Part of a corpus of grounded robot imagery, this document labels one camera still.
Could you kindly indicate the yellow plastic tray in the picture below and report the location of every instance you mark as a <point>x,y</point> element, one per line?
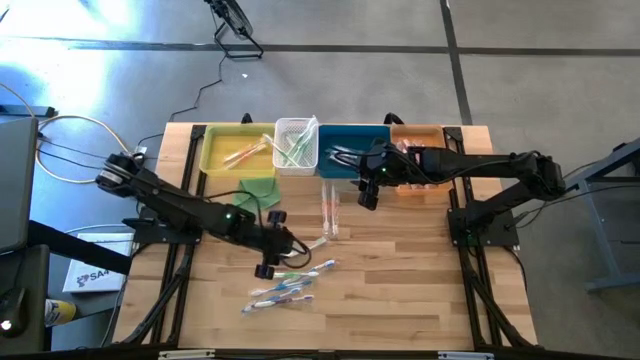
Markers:
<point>212,165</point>

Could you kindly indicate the white tag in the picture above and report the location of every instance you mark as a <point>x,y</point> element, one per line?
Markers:
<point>140,150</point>

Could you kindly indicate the yellow white can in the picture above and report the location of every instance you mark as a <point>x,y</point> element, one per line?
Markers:
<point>60,312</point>

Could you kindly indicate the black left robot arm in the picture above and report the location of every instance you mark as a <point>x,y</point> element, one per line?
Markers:
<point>175,207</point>

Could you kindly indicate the black floor fan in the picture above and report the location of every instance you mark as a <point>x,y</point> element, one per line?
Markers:
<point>232,15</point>

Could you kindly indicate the black aluminium table frame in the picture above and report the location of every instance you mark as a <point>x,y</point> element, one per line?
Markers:
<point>452,134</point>
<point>197,131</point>

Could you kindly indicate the white perforated plastic basket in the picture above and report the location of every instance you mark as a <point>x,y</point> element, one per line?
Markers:
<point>287,125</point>

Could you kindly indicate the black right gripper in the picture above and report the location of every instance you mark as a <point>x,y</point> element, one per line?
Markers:
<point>395,167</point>

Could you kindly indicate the orange plastic tray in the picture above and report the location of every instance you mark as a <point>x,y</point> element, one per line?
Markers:
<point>430,136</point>

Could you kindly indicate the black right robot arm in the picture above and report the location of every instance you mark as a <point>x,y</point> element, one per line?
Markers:
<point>475,167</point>

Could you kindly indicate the black diagonal bar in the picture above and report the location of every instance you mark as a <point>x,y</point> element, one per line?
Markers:
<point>75,247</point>

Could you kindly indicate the blue plastic tray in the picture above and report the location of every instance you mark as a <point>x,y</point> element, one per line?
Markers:
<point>350,135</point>

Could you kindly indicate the silver metal bracket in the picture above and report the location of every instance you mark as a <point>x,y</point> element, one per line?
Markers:
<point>185,354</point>
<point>465,356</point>

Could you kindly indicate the grey metal table frame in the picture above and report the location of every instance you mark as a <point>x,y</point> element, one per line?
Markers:
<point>597,225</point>

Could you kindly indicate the white printed box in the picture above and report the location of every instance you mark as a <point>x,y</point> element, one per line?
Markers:
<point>95,280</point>

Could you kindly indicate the green cloth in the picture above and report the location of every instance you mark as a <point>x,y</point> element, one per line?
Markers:
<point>257,195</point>

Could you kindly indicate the black flat bar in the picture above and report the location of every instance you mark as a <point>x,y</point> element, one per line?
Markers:
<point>25,111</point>

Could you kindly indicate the black device green light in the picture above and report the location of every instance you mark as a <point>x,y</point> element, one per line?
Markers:
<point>10,315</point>

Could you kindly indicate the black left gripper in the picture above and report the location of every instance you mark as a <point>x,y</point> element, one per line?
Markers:
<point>250,227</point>

